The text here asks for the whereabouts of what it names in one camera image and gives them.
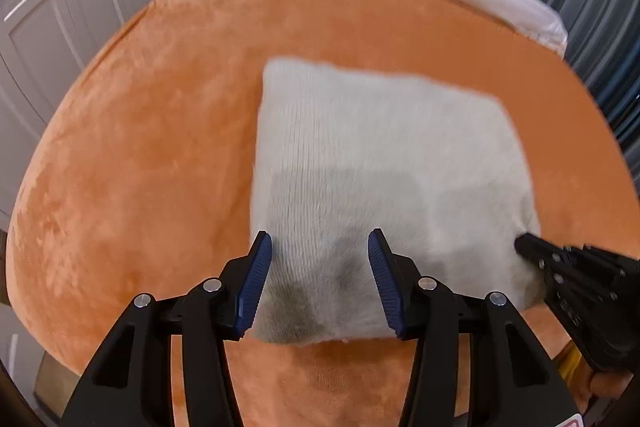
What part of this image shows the orange plush blanket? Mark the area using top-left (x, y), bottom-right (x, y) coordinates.
top-left (7, 0), bottom-right (640, 427)

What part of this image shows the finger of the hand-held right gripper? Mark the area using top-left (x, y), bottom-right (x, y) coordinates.
top-left (515, 233), bottom-right (640, 303)

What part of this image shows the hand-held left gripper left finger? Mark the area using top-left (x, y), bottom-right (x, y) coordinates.
top-left (60, 231), bottom-right (273, 427)

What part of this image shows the white knit sweater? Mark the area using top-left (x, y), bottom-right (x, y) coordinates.
top-left (247, 58), bottom-right (543, 348)

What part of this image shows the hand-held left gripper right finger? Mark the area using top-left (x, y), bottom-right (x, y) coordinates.
top-left (368, 229), bottom-right (576, 427)

